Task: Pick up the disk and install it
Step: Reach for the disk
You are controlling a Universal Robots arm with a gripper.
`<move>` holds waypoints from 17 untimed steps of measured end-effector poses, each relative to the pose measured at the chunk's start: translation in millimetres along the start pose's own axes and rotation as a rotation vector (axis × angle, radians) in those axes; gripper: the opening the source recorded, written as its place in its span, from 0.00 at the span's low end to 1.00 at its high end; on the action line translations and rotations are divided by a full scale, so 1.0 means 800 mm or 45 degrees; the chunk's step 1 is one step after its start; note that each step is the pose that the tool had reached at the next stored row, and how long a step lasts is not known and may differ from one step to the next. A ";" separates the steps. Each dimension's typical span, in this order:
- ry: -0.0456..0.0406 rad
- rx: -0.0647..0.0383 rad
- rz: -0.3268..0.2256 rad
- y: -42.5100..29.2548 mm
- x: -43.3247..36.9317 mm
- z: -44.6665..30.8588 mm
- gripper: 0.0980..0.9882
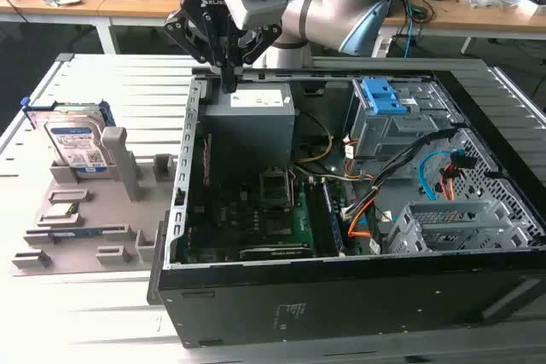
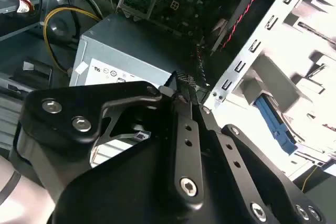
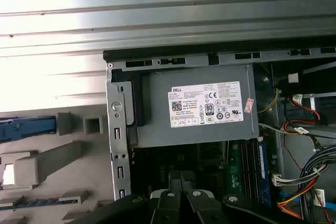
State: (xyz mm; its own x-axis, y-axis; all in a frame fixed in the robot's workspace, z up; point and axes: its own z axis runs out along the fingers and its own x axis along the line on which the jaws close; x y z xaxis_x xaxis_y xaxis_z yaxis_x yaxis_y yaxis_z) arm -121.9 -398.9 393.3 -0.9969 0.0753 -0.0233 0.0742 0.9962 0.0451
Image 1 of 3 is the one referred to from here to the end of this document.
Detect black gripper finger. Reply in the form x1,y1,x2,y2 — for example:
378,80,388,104
163,9,230,93
228,22,283,94

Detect hard disk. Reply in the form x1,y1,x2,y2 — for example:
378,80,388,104
20,98,119,177

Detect blue empty disk carrier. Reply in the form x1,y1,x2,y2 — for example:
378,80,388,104
360,77,413,115

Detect grey metal disk bay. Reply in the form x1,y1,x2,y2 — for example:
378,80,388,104
345,78,466,161

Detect grey perforated disk bay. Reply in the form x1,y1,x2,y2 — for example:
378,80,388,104
386,199,546,255

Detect wooden desk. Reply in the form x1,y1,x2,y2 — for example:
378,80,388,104
0,0,113,55
97,0,546,55

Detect grey power supply unit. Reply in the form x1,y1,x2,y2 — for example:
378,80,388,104
203,82,297,169

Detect CPU socket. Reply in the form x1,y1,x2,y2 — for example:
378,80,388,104
258,167,293,211

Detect green motherboard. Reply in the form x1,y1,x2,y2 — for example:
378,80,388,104
185,167,347,263

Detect installed RAM stick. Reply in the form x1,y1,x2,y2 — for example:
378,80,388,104
322,180,346,254

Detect grey parts rack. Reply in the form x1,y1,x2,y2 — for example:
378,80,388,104
9,124,178,278

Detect black graphics card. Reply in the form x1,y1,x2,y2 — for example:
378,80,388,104
238,242,317,261

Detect CPU chip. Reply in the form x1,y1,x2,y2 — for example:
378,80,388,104
44,201,80,218

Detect loose RAM stick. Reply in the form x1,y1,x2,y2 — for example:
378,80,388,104
25,225,125,240

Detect black open PC case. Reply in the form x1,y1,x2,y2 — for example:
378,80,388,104
147,56,546,349

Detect small white box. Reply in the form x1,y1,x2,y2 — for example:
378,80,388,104
517,0,546,16

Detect yellow wire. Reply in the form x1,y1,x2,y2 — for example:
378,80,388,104
293,110,335,165

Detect hanging blue cable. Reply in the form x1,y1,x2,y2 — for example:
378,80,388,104
403,1,417,59

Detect multicolour power wires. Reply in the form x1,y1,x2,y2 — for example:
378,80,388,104
343,136,377,182

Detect black wire bundle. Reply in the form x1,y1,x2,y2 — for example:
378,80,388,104
340,127,466,221

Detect blue data wire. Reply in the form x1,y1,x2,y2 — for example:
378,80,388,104
417,148,467,202

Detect orange flat data wire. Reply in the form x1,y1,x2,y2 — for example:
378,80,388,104
347,199,384,240

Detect orange wire with black plug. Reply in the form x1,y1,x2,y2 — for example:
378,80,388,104
439,162,465,201

